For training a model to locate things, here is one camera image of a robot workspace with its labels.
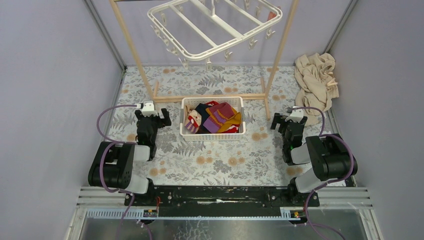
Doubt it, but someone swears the purple striped beige sock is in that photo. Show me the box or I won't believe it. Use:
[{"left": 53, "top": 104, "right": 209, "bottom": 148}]
[{"left": 184, "top": 105, "right": 202, "bottom": 134}]

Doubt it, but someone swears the navy blue sock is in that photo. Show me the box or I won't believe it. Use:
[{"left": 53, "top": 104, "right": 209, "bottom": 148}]
[{"left": 194, "top": 103, "right": 211, "bottom": 134}]

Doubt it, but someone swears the mustard yellow striped sock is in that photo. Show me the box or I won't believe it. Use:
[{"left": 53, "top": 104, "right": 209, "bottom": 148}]
[{"left": 217, "top": 108, "right": 243, "bottom": 134}]

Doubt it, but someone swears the white plastic basket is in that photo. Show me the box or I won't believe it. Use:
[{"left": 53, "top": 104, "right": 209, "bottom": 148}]
[{"left": 179, "top": 95, "right": 246, "bottom": 141}]

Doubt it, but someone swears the maroon purple striped sock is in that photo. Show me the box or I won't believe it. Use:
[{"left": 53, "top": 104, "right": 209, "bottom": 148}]
[{"left": 204, "top": 102, "right": 234, "bottom": 134}]

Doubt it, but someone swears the red white striped sock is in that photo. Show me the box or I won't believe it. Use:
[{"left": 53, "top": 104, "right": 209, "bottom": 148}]
[{"left": 223, "top": 124, "right": 240, "bottom": 134}]

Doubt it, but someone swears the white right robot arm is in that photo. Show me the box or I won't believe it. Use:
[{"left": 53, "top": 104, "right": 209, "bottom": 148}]
[{"left": 270, "top": 110, "right": 358, "bottom": 206}]

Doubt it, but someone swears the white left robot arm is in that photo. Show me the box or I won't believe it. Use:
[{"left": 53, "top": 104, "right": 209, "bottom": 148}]
[{"left": 87, "top": 108, "right": 172, "bottom": 206}]

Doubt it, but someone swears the white clip sock hanger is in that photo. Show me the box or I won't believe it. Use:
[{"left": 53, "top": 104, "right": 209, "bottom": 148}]
[{"left": 147, "top": 0, "right": 283, "bottom": 70}]

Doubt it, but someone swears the wooden clothes rack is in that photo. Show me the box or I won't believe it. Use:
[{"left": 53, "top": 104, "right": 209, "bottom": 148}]
[{"left": 109, "top": 0, "right": 299, "bottom": 120}]

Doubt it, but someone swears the beige crumpled cloth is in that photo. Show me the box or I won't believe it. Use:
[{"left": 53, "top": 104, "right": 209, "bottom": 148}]
[{"left": 294, "top": 53, "right": 339, "bottom": 125}]

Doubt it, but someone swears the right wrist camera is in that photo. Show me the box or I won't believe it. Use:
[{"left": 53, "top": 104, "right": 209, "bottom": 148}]
[{"left": 284, "top": 106, "right": 304, "bottom": 123}]

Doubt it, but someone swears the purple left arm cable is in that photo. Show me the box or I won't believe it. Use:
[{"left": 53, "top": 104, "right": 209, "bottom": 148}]
[{"left": 96, "top": 104, "right": 140, "bottom": 240}]

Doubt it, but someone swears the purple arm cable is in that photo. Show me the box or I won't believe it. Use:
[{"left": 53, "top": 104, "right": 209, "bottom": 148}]
[
  {"left": 291, "top": 106, "right": 356, "bottom": 240},
  {"left": 96, "top": 104, "right": 140, "bottom": 240}
]

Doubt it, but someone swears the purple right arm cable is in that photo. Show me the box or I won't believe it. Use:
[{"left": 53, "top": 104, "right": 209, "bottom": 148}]
[{"left": 291, "top": 106, "right": 356, "bottom": 240}]

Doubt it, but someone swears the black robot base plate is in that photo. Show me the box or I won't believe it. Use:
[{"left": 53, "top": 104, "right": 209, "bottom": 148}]
[{"left": 124, "top": 184, "right": 320, "bottom": 218}]

